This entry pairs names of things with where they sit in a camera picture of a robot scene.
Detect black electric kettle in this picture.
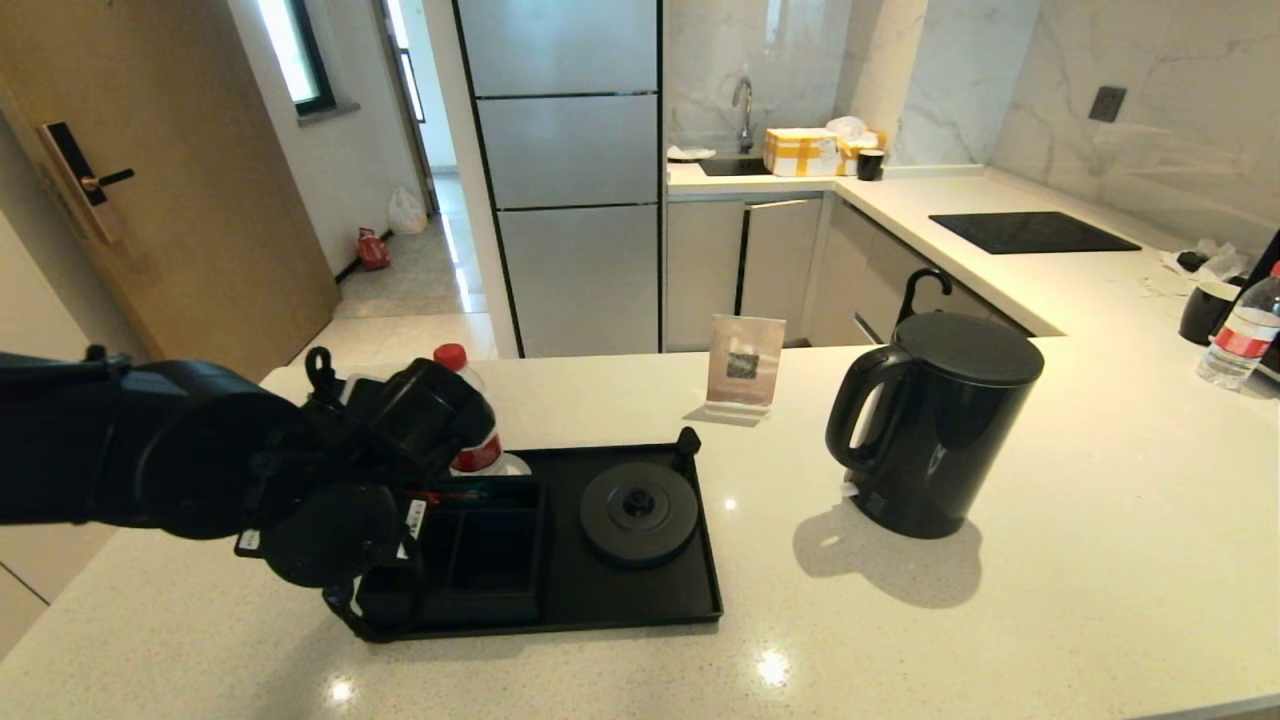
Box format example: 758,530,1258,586
825,311,1046,540

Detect water bottle on tray red cap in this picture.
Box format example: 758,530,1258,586
433,343,506,478

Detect black round kettle base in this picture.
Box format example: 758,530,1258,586
580,462,701,570

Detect water bottle with red label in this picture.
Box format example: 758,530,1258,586
1195,262,1280,391

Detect black compartment organizer box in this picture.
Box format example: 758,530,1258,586
357,477,548,626

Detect black serving tray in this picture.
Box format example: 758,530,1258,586
354,442,724,642

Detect beige cabinet panel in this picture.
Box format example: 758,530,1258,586
0,210,131,661

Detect white plastic bag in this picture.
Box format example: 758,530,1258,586
388,186,429,236

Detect brown wooden door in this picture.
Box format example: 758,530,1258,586
0,0,341,386

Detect acrylic QR code sign stand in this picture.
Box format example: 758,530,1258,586
683,314,787,428

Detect silver refrigerator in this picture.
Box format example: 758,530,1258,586
453,0,666,358

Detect grey kitchen base cabinets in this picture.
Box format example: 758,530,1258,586
665,194,1036,350

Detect large yellow taped cardboard box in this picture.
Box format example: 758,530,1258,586
763,127,843,178

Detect chrome faucet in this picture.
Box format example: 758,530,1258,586
731,76,756,155

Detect black induction cooktop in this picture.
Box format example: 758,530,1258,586
927,211,1143,256

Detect black mug with white inside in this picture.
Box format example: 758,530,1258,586
1178,281,1243,346

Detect crumpled clear plastic wrap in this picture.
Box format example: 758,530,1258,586
1160,239,1249,283

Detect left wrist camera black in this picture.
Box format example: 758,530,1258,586
372,358,498,483

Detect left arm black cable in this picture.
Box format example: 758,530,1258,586
303,345,346,406

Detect black door lock handle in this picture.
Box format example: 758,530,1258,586
38,122,136,245

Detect window with dark frame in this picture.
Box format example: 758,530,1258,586
255,0,336,118

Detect black curved hook handle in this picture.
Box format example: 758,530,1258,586
895,267,954,328

